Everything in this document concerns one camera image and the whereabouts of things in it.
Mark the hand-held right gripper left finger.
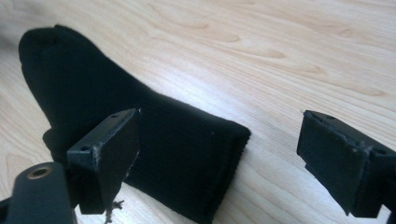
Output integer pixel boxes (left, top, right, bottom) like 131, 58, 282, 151
66, 107, 141, 216

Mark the black sock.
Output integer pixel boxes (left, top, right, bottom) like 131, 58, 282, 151
18, 24, 252, 224

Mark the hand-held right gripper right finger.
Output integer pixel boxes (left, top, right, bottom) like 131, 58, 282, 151
296, 109, 396, 218

